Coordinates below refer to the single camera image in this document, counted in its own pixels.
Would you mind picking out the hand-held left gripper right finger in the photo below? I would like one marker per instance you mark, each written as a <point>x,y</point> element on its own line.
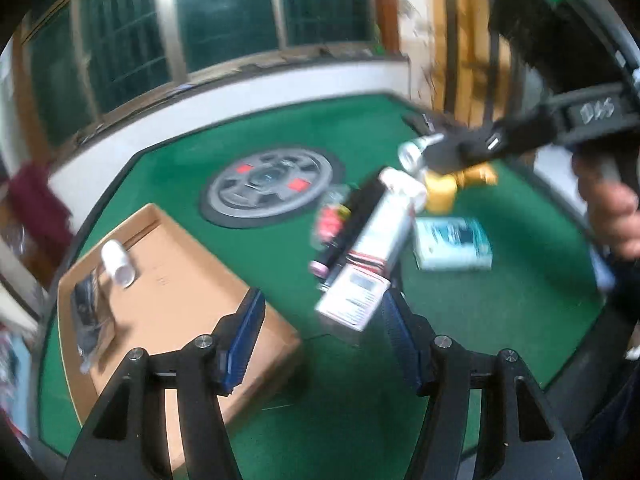
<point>398,335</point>

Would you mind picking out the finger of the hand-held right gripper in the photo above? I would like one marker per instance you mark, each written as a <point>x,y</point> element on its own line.
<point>465,152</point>

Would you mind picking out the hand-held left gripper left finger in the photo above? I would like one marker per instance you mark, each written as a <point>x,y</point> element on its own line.
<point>247,330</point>

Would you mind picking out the yellow cylindrical container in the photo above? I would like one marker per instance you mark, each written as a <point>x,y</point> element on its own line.
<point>440,192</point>

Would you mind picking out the silver can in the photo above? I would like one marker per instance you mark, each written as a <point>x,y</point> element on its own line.
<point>412,152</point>

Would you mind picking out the cardboard box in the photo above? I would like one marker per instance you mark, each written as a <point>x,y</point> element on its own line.
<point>175,280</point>

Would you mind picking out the teal and white box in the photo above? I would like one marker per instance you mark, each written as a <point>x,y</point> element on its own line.
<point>450,242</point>

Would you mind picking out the long white red-striped box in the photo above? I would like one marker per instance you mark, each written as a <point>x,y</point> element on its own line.
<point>372,245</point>

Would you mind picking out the long black box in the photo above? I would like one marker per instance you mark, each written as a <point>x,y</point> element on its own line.
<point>352,220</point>

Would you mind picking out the clear pack with red label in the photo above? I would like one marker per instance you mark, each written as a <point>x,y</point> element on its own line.
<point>327,220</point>

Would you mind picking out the person's right forearm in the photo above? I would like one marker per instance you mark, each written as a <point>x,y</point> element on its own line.
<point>627,300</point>

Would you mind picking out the person's right hand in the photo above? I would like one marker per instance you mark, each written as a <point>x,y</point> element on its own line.
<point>615,215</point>

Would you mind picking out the yellow toy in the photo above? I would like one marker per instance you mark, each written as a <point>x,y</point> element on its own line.
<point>477,175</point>

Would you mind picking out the black tray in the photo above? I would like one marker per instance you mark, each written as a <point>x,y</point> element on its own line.
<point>422,121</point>

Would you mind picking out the yellow wooden door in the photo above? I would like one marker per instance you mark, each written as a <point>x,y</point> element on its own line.
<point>470,35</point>

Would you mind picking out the small green object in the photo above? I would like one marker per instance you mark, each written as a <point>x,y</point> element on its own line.
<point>379,46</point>

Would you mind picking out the round grey table centre panel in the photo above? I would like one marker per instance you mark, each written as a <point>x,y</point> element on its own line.
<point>272,187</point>

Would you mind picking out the white plastic bottle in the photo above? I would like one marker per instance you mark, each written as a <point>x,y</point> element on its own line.
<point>117,262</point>

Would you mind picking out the black plastic packet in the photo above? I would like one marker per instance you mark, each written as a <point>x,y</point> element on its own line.
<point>87,310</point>

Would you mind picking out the patterned cloth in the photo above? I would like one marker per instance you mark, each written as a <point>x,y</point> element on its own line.
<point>12,375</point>

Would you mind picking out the dark red cloth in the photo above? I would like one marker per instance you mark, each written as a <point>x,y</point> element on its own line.
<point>37,205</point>

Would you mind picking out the wooden framed window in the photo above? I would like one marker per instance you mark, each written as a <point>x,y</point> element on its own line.
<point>225,5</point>

